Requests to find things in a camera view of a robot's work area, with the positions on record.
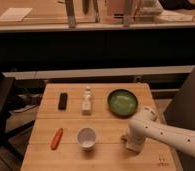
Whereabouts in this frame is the black rectangular block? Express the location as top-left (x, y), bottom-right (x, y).
top-left (58, 93), bottom-right (68, 110)

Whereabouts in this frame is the white paper sheet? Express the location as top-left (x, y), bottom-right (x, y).
top-left (0, 8), bottom-right (32, 22)

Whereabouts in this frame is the white cup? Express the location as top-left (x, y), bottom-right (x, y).
top-left (77, 127), bottom-right (97, 151)

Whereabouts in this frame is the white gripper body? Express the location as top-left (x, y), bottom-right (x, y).
top-left (121, 133), bottom-right (145, 153)

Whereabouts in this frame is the green bowl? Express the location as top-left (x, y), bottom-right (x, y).
top-left (107, 89), bottom-right (138, 118)

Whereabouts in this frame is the small white bottle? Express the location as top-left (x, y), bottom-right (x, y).
top-left (82, 86), bottom-right (92, 115)

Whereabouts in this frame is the orange carrot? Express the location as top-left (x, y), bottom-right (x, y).
top-left (50, 128), bottom-right (63, 150)

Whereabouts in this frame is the black chair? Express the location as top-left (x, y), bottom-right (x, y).
top-left (0, 76), bottom-right (35, 161)

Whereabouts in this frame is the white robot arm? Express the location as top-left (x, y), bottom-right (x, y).
top-left (125, 107), bottom-right (195, 158)

